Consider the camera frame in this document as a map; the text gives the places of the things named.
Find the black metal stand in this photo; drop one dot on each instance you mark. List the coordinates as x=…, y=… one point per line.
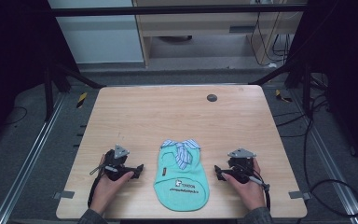
x=295, y=77
x=62, y=84

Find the person's left hand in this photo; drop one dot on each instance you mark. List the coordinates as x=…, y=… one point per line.
x=107, y=189

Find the grey round table grommet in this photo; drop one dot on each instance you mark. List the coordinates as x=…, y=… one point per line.
x=212, y=98

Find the black horizontal frame bar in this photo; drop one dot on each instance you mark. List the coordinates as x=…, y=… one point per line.
x=174, y=10

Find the aluminium floor rail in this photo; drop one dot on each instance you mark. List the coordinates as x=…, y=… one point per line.
x=28, y=161
x=326, y=155

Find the teal pet shirt striped collar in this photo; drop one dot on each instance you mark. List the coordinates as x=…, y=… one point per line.
x=180, y=183

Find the yellow black striped tape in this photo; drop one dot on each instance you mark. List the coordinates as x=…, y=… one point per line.
x=282, y=96
x=81, y=100

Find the light wooden desk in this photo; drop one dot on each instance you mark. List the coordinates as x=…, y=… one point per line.
x=199, y=25

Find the grey metal table bracket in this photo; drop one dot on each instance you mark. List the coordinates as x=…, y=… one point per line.
x=64, y=195
x=299, y=195

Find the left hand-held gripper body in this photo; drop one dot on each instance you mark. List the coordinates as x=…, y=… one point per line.
x=115, y=161

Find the white cabinet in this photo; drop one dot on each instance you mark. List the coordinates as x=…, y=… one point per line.
x=99, y=37

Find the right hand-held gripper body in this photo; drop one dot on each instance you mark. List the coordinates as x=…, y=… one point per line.
x=241, y=163

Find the person's right hand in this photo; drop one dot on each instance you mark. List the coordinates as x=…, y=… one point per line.
x=248, y=193

